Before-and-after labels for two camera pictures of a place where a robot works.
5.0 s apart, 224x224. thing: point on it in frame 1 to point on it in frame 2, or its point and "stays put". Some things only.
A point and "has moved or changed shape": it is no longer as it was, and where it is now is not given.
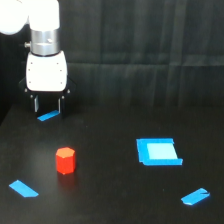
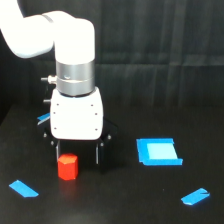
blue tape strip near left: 23,189 stays put
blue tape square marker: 157,152 stays put
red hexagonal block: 65,160 has moved or changed shape
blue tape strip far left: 48,115 stays put
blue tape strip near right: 195,196 stays put
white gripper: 47,78 to 80,118
